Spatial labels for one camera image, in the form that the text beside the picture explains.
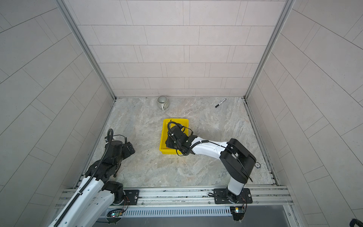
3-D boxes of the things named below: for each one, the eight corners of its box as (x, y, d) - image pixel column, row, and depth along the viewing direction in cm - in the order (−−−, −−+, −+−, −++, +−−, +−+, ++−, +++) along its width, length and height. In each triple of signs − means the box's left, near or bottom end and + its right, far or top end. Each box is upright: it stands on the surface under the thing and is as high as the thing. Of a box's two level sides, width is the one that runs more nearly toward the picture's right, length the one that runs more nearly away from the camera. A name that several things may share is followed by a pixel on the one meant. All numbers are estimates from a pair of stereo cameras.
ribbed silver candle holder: (157, 111, 109) (156, 106, 104) (159, 100, 116) (158, 95, 111) (168, 111, 109) (167, 106, 104) (169, 100, 116) (168, 95, 111)
